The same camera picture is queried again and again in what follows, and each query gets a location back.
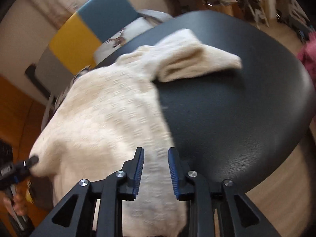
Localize cream knitted sweater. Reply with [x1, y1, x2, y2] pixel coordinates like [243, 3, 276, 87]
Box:
[31, 29, 242, 236]

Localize person's left hand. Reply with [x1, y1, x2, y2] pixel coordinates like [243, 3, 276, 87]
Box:
[3, 192, 28, 217]

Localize black round leather stool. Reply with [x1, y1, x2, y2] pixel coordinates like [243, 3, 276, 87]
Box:
[101, 11, 315, 192]

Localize yellow blue grey sofa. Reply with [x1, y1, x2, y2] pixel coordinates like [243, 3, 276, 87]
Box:
[25, 0, 172, 99]

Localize pink quilted bedspread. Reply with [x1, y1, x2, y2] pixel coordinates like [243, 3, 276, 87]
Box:
[297, 31, 316, 88]

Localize white deer print pillow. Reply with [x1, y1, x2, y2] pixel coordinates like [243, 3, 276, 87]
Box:
[93, 17, 157, 65]

